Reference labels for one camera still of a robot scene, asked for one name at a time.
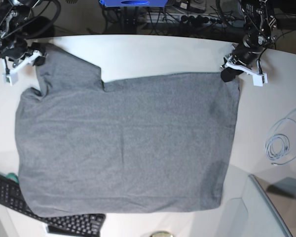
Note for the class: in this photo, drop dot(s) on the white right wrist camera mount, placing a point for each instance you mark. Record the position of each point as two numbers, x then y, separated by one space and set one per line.
10 76

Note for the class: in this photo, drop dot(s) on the round brass object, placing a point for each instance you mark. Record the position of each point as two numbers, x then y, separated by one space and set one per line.
161 234

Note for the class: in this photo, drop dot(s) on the black keyboard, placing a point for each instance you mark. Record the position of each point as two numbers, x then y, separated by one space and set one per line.
86 225

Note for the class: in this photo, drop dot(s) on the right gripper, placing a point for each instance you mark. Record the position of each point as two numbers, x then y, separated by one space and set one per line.
16 48

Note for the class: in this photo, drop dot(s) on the black power strip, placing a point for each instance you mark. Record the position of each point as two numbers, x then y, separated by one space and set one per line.
196 19

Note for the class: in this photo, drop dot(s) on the blue box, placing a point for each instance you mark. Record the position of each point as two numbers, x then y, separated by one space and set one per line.
133 3

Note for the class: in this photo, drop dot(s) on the grey monitor edge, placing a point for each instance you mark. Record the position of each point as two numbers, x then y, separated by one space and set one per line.
282 194

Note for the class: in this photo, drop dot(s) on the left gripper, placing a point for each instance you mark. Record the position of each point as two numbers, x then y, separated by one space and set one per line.
241 55

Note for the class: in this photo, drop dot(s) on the green tape roll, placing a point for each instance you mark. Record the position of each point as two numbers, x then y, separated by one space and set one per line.
13 177

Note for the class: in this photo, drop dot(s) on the grey t-shirt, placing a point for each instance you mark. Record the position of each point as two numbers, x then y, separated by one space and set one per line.
151 144

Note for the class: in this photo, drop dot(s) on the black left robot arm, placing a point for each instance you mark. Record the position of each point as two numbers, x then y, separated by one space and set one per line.
259 23

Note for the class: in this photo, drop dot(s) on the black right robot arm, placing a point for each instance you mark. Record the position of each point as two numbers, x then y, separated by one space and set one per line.
18 24

